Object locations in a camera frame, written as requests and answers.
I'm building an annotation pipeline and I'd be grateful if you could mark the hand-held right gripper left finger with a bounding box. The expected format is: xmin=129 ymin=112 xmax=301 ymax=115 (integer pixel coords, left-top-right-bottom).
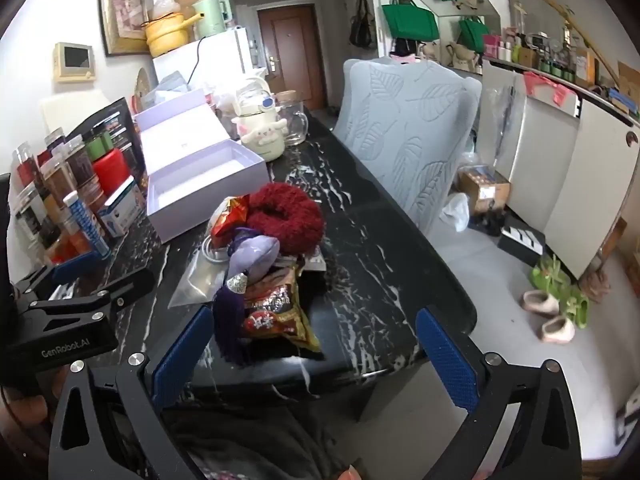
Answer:
xmin=47 ymin=305 xmax=216 ymax=480

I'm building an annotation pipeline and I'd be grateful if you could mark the white plastic bag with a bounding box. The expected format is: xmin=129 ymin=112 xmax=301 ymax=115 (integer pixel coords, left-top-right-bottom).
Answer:
xmin=439 ymin=192 xmax=471 ymax=234

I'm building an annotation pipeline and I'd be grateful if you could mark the pale green kettle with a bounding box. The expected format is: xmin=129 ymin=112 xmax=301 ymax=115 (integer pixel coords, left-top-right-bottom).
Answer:
xmin=192 ymin=0 xmax=234 ymax=41

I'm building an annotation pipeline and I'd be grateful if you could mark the brown snack packet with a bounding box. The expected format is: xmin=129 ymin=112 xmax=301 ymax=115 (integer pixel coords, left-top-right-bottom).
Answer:
xmin=240 ymin=264 xmax=324 ymax=359

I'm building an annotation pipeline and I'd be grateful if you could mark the frosted plastic bag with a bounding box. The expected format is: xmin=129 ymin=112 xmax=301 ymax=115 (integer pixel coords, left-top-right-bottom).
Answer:
xmin=167 ymin=245 xmax=236 ymax=311

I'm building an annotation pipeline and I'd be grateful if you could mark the black and white box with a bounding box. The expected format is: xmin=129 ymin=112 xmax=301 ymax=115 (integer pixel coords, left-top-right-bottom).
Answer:
xmin=498 ymin=217 xmax=547 ymax=266

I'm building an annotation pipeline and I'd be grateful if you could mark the woven straw fan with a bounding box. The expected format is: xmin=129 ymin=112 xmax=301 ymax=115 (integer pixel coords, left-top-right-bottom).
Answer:
xmin=133 ymin=67 xmax=154 ymax=111

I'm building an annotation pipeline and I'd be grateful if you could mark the black power cable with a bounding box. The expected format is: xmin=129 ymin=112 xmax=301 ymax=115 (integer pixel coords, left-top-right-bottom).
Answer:
xmin=192 ymin=36 xmax=209 ymax=87

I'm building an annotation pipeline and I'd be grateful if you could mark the glass mug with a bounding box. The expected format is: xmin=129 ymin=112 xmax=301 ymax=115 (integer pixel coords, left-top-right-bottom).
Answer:
xmin=275 ymin=91 xmax=310 ymax=147

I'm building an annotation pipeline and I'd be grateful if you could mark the cream cartoon water bottle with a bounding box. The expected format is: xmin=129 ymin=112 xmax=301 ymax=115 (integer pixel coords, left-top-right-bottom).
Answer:
xmin=231 ymin=77 xmax=289 ymax=163

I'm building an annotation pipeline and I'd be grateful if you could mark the brown door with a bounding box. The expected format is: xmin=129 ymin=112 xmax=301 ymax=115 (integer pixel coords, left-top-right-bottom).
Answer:
xmin=257 ymin=4 xmax=329 ymax=110

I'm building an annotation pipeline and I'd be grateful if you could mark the white cable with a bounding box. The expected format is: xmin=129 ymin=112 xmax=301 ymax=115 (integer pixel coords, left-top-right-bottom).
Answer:
xmin=202 ymin=235 xmax=228 ymax=266

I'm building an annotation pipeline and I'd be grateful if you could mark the pink slipper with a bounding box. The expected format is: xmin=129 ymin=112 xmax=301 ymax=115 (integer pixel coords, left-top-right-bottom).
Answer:
xmin=541 ymin=316 xmax=577 ymax=345
xmin=522 ymin=290 xmax=561 ymax=317

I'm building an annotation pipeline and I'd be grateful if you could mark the purple tasselled sachet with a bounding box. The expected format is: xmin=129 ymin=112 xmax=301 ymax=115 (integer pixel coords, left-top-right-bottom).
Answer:
xmin=214 ymin=237 xmax=282 ymax=365

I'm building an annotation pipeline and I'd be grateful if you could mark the row of cosmetic bottles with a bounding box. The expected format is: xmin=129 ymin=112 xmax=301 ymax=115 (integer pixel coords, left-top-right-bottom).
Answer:
xmin=482 ymin=25 xmax=601 ymax=87

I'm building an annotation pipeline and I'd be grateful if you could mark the black printed pouch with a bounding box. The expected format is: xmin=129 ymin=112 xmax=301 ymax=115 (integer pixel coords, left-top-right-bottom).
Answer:
xmin=65 ymin=97 xmax=146 ymax=186

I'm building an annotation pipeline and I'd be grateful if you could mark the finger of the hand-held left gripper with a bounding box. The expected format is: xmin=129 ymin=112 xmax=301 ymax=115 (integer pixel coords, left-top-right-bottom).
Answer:
xmin=11 ymin=250 xmax=99 ymax=302
xmin=29 ymin=270 xmax=156 ymax=320

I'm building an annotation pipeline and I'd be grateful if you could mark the dark hanging bag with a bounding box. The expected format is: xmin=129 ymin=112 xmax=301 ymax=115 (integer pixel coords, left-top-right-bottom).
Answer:
xmin=348 ymin=0 xmax=379 ymax=51

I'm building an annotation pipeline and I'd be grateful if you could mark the white fridge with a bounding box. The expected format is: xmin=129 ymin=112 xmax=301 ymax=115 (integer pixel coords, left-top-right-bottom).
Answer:
xmin=152 ymin=27 xmax=256 ymax=97

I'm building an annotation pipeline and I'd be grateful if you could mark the beige wall intercom panel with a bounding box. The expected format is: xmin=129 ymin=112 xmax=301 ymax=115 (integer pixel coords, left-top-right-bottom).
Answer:
xmin=54 ymin=42 xmax=96 ymax=83

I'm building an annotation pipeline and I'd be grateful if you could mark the grey plastic bag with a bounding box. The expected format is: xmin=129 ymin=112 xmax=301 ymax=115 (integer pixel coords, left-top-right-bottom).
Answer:
xmin=149 ymin=70 xmax=192 ymax=107

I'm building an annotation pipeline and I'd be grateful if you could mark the pink cloth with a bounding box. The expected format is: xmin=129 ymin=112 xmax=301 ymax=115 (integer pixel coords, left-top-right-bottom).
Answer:
xmin=522 ymin=71 xmax=576 ymax=107

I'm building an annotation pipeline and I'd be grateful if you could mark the blue and orange tube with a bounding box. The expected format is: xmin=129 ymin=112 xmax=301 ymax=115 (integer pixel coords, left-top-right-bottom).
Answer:
xmin=62 ymin=192 xmax=111 ymax=259

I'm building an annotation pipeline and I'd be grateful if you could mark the green labelled jar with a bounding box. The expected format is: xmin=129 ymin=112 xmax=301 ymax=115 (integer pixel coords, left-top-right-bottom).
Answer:
xmin=82 ymin=130 xmax=114 ymax=162

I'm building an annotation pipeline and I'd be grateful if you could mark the blue and white box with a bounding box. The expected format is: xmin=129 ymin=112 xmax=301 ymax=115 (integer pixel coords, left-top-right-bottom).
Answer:
xmin=97 ymin=177 xmax=149 ymax=239

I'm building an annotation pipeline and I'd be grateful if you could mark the yellow pot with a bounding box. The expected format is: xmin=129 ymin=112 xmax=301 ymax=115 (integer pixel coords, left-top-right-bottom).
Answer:
xmin=144 ymin=12 xmax=204 ymax=59

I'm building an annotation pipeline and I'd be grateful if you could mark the red fuzzy scrunchie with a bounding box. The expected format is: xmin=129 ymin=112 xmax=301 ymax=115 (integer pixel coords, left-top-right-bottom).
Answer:
xmin=247 ymin=182 xmax=326 ymax=256

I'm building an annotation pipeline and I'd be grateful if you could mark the person's left forearm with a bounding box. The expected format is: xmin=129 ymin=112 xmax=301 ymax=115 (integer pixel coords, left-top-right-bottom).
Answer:
xmin=0 ymin=370 xmax=68 ymax=461

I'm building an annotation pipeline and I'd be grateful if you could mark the lavender gift box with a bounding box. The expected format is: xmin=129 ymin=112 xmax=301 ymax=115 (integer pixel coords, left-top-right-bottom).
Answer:
xmin=135 ymin=87 xmax=271 ymax=246

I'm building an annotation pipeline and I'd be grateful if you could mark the red canister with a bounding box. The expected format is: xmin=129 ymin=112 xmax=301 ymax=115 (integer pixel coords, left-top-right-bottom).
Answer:
xmin=94 ymin=149 xmax=132 ymax=202

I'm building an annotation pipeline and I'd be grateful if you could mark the framed picture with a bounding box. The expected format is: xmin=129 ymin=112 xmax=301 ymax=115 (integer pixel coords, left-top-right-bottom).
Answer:
xmin=97 ymin=0 xmax=151 ymax=57

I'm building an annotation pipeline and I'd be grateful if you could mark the white cabinet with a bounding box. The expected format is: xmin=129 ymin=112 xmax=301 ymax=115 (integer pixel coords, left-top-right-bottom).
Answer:
xmin=477 ymin=59 xmax=640 ymax=282

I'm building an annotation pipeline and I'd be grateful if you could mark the green slipper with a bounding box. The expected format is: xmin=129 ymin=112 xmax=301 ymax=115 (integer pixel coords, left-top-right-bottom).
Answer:
xmin=560 ymin=285 xmax=591 ymax=331
xmin=530 ymin=255 xmax=572 ymax=302

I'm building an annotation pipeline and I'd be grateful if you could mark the row of clear jars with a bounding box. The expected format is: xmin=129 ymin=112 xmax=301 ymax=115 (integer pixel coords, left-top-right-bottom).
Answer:
xmin=12 ymin=127 xmax=108 ymax=267

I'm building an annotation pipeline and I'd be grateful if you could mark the red snack packet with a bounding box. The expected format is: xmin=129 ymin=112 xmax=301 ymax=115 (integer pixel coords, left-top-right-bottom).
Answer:
xmin=209 ymin=195 xmax=251 ymax=252

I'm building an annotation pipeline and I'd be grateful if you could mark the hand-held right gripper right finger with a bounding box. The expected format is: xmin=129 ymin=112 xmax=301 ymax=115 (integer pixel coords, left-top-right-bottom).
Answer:
xmin=416 ymin=306 xmax=584 ymax=480

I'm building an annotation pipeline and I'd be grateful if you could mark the cardboard box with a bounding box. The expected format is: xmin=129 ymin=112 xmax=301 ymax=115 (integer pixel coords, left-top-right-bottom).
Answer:
xmin=457 ymin=165 xmax=512 ymax=216

